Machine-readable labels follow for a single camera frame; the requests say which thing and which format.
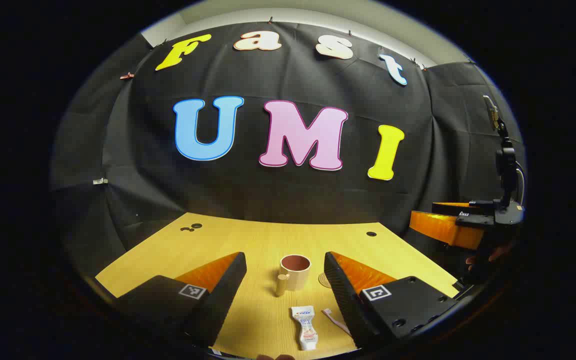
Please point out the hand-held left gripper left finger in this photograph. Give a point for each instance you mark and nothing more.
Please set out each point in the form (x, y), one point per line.
(223, 300)

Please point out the wooden desktop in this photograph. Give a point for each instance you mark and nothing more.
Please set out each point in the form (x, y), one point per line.
(263, 240)

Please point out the round cork coaster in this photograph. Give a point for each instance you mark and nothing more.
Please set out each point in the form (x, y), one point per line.
(323, 280)

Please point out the black backdrop cloth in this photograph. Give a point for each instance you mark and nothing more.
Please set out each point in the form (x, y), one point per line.
(278, 200)

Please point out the white clip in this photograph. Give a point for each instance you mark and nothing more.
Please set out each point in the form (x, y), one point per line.
(100, 181)

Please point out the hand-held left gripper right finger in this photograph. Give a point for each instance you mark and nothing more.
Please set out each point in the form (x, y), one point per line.
(343, 295)

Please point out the white toothpaste tube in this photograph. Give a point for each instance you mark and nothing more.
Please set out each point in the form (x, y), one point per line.
(306, 327)

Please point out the red clip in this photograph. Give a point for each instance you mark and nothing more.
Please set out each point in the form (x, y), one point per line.
(127, 76)

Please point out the pink toothbrush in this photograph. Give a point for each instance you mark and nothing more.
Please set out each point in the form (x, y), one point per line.
(337, 324)

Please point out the beige cup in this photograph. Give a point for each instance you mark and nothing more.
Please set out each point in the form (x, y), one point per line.
(295, 277)

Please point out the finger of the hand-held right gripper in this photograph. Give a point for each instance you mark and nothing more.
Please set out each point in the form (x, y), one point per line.
(460, 206)
(443, 229)

